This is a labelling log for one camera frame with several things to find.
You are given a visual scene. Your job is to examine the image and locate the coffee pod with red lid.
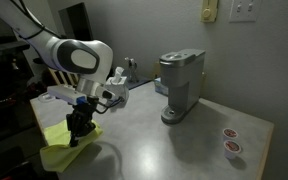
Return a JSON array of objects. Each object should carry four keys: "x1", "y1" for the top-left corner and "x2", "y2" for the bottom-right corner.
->
[
  {"x1": 223, "y1": 139, "x2": 243, "y2": 161},
  {"x1": 222, "y1": 127, "x2": 239, "y2": 142}
]

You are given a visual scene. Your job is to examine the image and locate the yellow-green microfibre cloth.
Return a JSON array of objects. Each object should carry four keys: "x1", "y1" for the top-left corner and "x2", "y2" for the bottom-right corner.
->
[{"x1": 39, "y1": 118, "x2": 104, "y2": 174}]

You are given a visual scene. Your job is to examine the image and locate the white light switch plate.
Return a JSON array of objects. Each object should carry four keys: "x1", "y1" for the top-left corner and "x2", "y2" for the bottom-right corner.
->
[{"x1": 228, "y1": 0, "x2": 263, "y2": 24}]

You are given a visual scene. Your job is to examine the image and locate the glass jar with cutlery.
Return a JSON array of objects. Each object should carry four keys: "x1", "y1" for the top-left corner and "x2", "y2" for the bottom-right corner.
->
[{"x1": 123, "y1": 56, "x2": 140, "y2": 84}]

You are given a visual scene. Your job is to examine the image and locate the dark blue placemat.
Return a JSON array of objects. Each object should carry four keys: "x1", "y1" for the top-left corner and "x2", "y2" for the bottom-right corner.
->
[{"x1": 127, "y1": 74, "x2": 154, "y2": 91}]

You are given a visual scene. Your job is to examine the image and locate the wooden chair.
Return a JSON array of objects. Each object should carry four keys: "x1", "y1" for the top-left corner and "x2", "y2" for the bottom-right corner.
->
[{"x1": 47, "y1": 68, "x2": 80, "y2": 86}]

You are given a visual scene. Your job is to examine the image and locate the clear plastic tray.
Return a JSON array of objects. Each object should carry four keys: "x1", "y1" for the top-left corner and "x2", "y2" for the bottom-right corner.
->
[{"x1": 37, "y1": 93, "x2": 57, "y2": 103}]

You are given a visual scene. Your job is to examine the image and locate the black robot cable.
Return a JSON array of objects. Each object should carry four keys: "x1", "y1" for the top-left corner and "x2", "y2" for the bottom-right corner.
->
[{"x1": 87, "y1": 94, "x2": 126, "y2": 115}]

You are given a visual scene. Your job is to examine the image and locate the black monitor screen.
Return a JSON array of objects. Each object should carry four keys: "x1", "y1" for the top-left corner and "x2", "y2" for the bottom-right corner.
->
[{"x1": 57, "y1": 2, "x2": 95, "y2": 43}]

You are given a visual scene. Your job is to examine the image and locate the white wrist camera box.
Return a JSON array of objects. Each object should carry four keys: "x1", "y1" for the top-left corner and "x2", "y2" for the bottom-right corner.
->
[{"x1": 46, "y1": 83, "x2": 88, "y2": 106}]

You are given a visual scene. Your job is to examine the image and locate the yellow wall thermostat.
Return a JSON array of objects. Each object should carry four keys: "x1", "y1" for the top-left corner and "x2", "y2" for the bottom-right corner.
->
[{"x1": 200, "y1": 0, "x2": 220, "y2": 24}]

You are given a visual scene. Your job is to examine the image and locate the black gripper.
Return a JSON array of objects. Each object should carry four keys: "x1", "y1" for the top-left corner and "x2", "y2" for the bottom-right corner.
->
[{"x1": 65, "y1": 101, "x2": 97, "y2": 148}]

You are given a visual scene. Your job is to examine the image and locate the blue box behind coffee maker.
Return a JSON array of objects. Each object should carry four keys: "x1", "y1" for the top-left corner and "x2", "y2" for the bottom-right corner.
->
[{"x1": 153, "y1": 77, "x2": 169, "y2": 97}]

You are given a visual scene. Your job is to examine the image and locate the white tissue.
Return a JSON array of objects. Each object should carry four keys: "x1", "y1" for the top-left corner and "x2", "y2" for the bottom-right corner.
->
[{"x1": 113, "y1": 66, "x2": 126, "y2": 85}]

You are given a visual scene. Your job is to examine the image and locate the grey pod coffee maker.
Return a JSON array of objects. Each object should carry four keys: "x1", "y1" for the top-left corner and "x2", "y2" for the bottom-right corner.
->
[{"x1": 159, "y1": 48, "x2": 207, "y2": 126}]

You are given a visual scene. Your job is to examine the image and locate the grey tissue box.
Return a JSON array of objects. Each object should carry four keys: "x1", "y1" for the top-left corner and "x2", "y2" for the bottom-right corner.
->
[{"x1": 104, "y1": 76, "x2": 131, "y2": 104}]

